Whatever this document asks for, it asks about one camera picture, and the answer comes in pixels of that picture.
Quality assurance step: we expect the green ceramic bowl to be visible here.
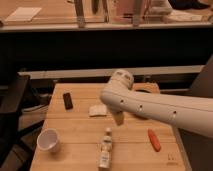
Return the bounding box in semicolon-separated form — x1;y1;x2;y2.
135;89;151;120

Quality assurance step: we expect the black rectangular block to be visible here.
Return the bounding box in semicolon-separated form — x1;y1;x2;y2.
63;93;73;110

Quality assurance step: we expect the black chair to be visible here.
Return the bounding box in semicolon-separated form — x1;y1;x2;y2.
0;73;32;167

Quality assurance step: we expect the small white bottle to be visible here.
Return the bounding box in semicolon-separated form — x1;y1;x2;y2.
98;127;113;171

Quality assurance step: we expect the white book on floor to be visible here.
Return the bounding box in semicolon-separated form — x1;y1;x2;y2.
5;7;41;22

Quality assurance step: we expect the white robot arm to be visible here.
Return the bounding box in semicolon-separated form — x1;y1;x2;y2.
100;69;213;138

